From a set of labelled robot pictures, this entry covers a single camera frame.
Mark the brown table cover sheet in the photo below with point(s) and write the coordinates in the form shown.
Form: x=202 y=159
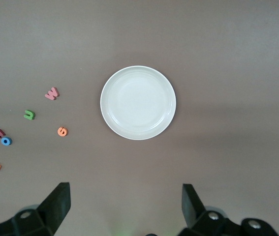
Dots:
x=203 y=49

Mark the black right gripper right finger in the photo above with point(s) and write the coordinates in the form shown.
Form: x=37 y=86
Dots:
x=195 y=214

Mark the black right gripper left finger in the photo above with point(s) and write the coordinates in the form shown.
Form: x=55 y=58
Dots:
x=55 y=209

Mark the blue foam letter O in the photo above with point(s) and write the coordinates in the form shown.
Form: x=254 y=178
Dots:
x=3 y=141

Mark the orange foam letter G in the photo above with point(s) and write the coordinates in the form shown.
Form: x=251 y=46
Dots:
x=59 y=132

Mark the pink foam letter W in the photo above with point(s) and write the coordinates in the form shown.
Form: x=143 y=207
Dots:
x=52 y=94

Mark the green foam letter U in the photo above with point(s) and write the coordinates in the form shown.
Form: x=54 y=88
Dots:
x=28 y=116

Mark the beige round plate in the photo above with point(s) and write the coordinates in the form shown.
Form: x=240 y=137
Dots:
x=138 y=102

